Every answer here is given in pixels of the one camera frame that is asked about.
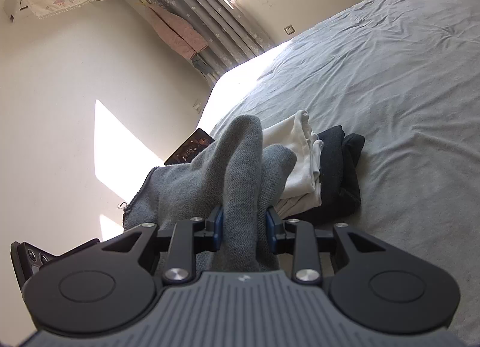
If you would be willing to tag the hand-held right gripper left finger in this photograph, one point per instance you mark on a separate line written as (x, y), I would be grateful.
(220, 229)

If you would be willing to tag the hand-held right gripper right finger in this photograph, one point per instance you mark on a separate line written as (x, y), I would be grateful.
(270, 230)

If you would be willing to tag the grey knit sweater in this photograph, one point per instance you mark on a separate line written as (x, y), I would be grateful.
(240, 182)

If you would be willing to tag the folded white garment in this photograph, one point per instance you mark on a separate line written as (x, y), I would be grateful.
(300, 159)

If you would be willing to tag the phone lying sideways on stand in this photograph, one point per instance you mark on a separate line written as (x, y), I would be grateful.
(187, 148)

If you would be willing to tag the folded black garment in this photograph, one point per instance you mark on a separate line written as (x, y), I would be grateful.
(337, 174)

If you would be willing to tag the grey blue hanging object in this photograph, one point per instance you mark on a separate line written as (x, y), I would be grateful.
(204, 66)

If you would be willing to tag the bed with grey sheet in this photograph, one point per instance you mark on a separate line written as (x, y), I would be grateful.
(393, 107)

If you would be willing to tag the pink hanging garment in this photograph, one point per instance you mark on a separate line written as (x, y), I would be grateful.
(176, 30)

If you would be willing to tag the grey star patterned curtain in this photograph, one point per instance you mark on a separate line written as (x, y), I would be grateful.
(210, 13)

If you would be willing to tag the white wall socket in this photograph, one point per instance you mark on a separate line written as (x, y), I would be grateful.
(289, 29)
(197, 107)

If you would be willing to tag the wall air conditioner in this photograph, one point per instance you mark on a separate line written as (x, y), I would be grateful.
(15, 6)

